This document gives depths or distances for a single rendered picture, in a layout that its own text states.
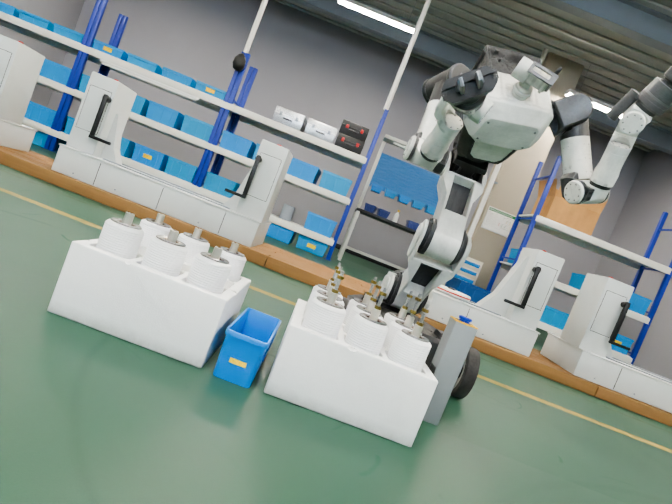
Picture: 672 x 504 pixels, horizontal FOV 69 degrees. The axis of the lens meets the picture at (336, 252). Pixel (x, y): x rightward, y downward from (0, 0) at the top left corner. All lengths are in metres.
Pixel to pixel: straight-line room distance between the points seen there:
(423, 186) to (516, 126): 5.74
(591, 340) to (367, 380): 2.85
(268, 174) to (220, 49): 7.19
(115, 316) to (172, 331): 0.14
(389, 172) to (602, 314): 4.27
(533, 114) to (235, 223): 2.21
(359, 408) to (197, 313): 0.46
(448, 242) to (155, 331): 1.04
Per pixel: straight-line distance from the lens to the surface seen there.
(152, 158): 6.43
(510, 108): 1.72
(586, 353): 3.86
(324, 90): 10.02
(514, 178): 7.96
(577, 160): 1.82
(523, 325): 3.72
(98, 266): 1.29
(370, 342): 1.24
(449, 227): 1.82
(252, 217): 3.44
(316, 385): 1.23
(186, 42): 10.68
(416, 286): 2.02
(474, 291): 5.92
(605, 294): 3.92
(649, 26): 7.06
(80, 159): 3.77
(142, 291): 1.26
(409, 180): 7.40
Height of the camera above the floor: 0.45
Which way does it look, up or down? 3 degrees down
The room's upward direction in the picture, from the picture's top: 22 degrees clockwise
